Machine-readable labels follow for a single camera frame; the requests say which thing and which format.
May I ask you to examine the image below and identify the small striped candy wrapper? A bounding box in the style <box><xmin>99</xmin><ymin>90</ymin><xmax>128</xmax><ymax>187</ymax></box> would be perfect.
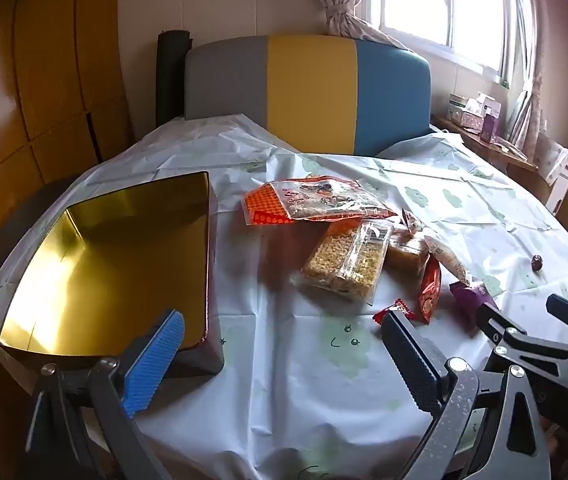
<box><xmin>400</xmin><ymin>208</ymin><xmax>424</xmax><ymax>235</ymax></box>

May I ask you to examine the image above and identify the purple box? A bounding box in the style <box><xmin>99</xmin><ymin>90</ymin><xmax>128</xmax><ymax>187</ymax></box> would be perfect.
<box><xmin>480</xmin><ymin>114</ymin><xmax>500</xmax><ymax>142</ymax></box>

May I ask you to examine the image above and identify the yellow cracker pack clear wrapper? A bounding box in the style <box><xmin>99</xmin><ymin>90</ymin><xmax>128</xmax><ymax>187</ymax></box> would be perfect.
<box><xmin>291</xmin><ymin>219</ymin><xmax>395</xmax><ymax>306</ymax></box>

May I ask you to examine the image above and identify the black rolled mat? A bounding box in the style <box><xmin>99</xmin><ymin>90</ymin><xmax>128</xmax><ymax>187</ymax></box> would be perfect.
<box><xmin>156</xmin><ymin>30</ymin><xmax>194</xmax><ymax>128</ymax></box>

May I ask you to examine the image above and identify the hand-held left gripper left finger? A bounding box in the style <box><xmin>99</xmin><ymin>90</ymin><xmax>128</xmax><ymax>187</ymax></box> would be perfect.
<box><xmin>24</xmin><ymin>309</ymin><xmax>185</xmax><ymax>480</ymax></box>

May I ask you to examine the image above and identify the maroon tin box gold inside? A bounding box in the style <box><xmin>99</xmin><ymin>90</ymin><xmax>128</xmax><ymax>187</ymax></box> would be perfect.
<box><xmin>0</xmin><ymin>171</ymin><xmax>226</xmax><ymax>380</ymax></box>

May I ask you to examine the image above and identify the white carton box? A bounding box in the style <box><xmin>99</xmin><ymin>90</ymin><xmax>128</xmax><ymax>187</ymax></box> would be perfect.
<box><xmin>546</xmin><ymin>152</ymin><xmax>568</xmax><ymax>211</ymax></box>

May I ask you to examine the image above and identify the large orange red snack bag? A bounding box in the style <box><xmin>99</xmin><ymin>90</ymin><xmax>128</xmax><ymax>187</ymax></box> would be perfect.
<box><xmin>241</xmin><ymin>175</ymin><xmax>399</xmax><ymax>226</ymax></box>

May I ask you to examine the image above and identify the green white tissue box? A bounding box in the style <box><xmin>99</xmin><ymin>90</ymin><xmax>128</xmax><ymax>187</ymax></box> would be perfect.
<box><xmin>446</xmin><ymin>92</ymin><xmax>476</xmax><ymax>122</ymax></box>

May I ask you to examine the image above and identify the floral tied curtain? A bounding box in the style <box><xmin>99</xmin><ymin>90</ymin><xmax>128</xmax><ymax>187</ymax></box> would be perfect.
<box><xmin>311</xmin><ymin>0</ymin><xmax>415</xmax><ymax>53</ymax></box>

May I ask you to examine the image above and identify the white tablecloth green cloud print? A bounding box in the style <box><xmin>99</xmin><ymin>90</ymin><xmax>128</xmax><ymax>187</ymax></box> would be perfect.
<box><xmin>0</xmin><ymin>112</ymin><xmax>568</xmax><ymax>480</ymax></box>

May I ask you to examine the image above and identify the white stick packet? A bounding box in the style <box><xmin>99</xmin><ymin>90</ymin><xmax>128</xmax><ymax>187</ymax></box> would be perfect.
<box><xmin>423</xmin><ymin>234</ymin><xmax>470</xmax><ymax>283</ymax></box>

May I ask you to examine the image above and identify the grey yellow blue sofa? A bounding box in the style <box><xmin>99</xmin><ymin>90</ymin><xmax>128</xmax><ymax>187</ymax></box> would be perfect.
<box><xmin>184</xmin><ymin>34</ymin><xmax>435</xmax><ymax>157</ymax></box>

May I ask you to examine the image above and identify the red gold snack packet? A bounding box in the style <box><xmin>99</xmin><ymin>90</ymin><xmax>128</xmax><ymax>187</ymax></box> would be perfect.
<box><xmin>416</xmin><ymin>254</ymin><xmax>442</xmax><ymax>325</ymax></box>

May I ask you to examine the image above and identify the small white box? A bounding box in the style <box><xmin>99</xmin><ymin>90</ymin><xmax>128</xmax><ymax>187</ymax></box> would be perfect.
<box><xmin>479</xmin><ymin>92</ymin><xmax>503</xmax><ymax>118</ymax></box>

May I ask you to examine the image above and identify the purple snack packet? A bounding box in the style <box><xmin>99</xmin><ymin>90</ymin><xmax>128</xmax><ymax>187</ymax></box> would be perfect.
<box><xmin>449</xmin><ymin>281</ymin><xmax>497</xmax><ymax>318</ymax></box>

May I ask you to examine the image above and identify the brown wooden wardrobe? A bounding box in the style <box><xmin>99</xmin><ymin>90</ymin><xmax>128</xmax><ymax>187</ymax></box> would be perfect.
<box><xmin>0</xmin><ymin>0</ymin><xmax>135</xmax><ymax>241</ymax></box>

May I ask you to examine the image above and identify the floral window-side curtain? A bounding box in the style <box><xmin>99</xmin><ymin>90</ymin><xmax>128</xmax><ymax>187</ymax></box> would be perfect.
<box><xmin>501</xmin><ymin>0</ymin><xmax>545</xmax><ymax>146</ymax></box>

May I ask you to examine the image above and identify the sparkly tissue box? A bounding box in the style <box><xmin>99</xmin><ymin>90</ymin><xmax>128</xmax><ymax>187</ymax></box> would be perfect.
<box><xmin>463</xmin><ymin>110</ymin><xmax>487</xmax><ymax>133</ymax></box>

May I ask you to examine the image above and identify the window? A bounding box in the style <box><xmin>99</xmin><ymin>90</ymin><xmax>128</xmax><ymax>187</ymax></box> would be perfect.
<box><xmin>364</xmin><ymin>0</ymin><xmax>520</xmax><ymax>76</ymax></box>

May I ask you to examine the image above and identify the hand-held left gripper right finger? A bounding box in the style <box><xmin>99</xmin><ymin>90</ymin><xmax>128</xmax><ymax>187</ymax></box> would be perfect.
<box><xmin>380</xmin><ymin>310</ymin><xmax>552</xmax><ymax>480</ymax></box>

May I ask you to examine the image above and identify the brown cake clear packet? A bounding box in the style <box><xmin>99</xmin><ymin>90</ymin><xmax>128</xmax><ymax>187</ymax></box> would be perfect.
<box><xmin>385</xmin><ymin>234</ymin><xmax>431</xmax><ymax>278</ymax></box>

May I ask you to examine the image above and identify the small red candy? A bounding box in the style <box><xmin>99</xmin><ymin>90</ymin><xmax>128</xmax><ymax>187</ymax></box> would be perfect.
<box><xmin>373</xmin><ymin>298</ymin><xmax>417</xmax><ymax>326</ymax></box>

